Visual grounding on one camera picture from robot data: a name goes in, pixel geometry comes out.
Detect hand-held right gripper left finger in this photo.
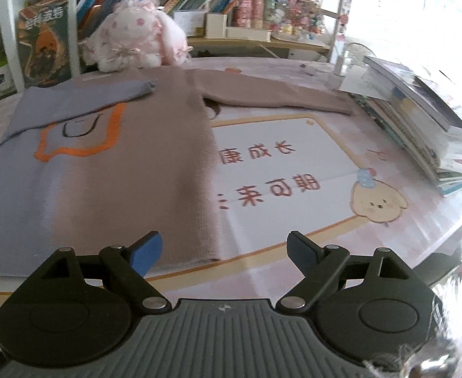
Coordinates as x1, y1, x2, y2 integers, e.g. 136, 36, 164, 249
16, 231, 172, 316

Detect white shelf unit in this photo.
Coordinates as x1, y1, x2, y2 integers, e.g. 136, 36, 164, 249
0, 0, 354, 96

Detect pink and white plush bunny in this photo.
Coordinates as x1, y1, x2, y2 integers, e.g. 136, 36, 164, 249
81, 0, 193, 73

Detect white note holder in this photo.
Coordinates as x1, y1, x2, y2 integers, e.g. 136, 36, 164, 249
173, 9, 206, 37

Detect dark illustrated book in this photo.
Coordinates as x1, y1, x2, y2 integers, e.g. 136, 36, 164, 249
17, 0, 79, 89

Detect row of decorated tape rolls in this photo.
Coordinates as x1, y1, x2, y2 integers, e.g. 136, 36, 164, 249
234, 0, 287, 29

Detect stack of flat books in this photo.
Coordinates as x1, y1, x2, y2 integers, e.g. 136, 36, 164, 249
339, 55, 462, 198

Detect purple and pink sweater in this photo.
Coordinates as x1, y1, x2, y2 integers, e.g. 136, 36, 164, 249
0, 67, 358, 277

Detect white pen holder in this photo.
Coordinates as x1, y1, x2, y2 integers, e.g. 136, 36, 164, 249
204, 12, 228, 39

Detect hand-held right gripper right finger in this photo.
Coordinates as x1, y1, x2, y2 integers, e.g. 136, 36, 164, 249
275, 230, 432, 316

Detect low white organiser box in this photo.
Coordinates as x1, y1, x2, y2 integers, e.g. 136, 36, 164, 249
225, 26, 272, 43

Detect pink cartoon desk mat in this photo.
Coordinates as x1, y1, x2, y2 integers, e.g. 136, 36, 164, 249
0, 56, 462, 367

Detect cluster of small colourful figurines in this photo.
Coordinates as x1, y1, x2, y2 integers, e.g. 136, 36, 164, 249
278, 1, 327, 41

